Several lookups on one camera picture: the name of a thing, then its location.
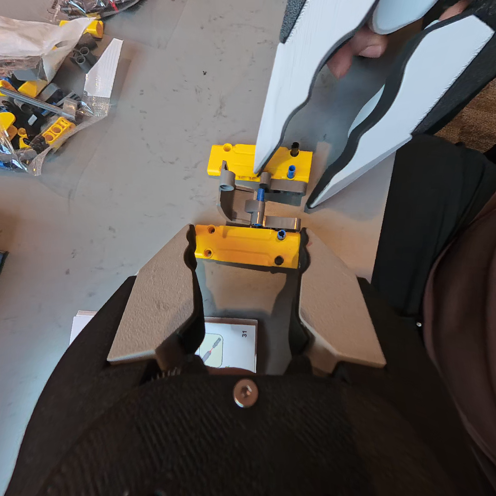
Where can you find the clear bag black red parts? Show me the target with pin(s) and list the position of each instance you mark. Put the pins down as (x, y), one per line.
(97, 6)

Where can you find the open instruction booklet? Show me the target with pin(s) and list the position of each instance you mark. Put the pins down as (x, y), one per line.
(240, 348)

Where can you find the blue cardboard kit box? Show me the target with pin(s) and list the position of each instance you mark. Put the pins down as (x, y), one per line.
(2, 261)

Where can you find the grey desk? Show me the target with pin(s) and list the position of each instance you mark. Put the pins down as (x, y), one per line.
(135, 232)

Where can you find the person's right hand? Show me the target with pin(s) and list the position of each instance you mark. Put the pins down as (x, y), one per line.
(364, 44)

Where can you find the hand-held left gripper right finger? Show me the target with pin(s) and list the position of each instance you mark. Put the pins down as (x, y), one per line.
(337, 310)

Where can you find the yellow panel with curved grey panel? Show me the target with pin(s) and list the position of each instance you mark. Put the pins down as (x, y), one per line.
(240, 246)

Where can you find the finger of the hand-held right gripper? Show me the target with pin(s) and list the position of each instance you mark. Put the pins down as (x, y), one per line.
(438, 69)
(302, 58)

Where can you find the small yellow connector piece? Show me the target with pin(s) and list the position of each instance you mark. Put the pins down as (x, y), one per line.
(95, 28)

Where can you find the person's brown sweater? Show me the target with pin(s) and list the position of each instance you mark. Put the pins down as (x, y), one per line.
(465, 310)

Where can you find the person's black trousers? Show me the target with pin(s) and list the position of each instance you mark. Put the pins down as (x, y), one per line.
(426, 213)

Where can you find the small clear bag yellow parts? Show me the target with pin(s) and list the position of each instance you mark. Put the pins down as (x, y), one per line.
(54, 130)

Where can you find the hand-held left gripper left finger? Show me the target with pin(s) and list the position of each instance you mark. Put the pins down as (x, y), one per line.
(162, 302)

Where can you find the yellow panel with grey beam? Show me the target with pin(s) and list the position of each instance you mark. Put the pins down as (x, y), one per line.
(240, 157)

